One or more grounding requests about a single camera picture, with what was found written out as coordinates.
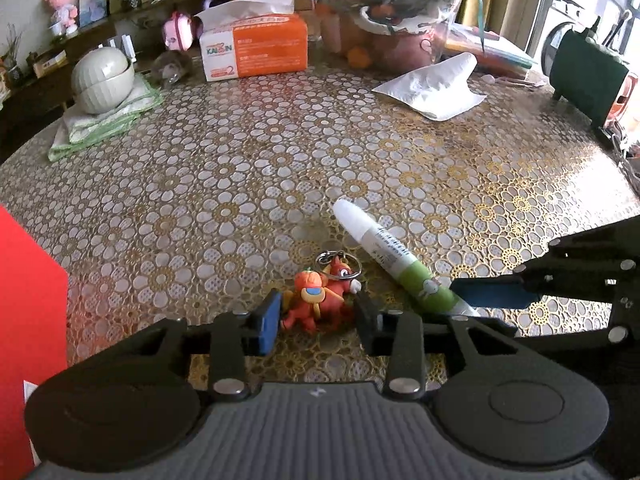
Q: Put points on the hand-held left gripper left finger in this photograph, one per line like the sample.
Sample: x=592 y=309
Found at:
x=267 y=322

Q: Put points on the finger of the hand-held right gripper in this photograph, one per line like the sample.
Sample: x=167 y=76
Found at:
x=617 y=335
x=490 y=294

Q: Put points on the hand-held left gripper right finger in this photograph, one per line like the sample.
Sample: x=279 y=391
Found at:
x=369 y=321

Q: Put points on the green white tube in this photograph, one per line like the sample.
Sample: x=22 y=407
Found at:
x=395 y=255

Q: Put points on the red cardboard box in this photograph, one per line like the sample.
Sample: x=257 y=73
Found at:
x=30 y=335

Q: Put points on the crumpled plastic bag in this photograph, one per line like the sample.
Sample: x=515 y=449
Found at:
x=625 y=152

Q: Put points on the white tissue paper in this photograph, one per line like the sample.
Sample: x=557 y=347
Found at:
x=435 y=87

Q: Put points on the green orange appliance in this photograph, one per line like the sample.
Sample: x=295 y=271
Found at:
x=585 y=75

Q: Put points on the stack of colourful folders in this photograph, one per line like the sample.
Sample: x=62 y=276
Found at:
x=495 y=50

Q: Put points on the folded green cloth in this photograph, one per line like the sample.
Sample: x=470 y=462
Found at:
x=100 y=127

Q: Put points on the orange fruit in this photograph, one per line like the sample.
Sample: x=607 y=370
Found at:
x=360 y=57

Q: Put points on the orange tissue pack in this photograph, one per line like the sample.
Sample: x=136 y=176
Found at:
x=265 y=45

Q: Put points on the white washing machine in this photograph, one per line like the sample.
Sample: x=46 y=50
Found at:
x=570 y=20

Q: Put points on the green ribbed ceramic jar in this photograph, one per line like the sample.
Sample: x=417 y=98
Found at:
x=102 y=80

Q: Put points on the clear bag of dishes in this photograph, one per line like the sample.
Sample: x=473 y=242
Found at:
x=400 y=10

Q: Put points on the pink toy case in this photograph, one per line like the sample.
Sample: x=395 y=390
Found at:
x=179 y=31

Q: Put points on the white router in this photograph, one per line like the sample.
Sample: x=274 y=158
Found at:
x=120 y=47

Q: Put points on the small white cardboard box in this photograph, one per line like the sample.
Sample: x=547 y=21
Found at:
x=50 y=64

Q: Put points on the vase with dry branches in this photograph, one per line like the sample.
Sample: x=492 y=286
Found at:
x=12 y=55

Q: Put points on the pink plush bear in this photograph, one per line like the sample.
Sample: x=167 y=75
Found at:
x=64 y=7

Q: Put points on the blue photo frame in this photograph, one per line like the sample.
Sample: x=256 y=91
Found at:
x=94 y=6

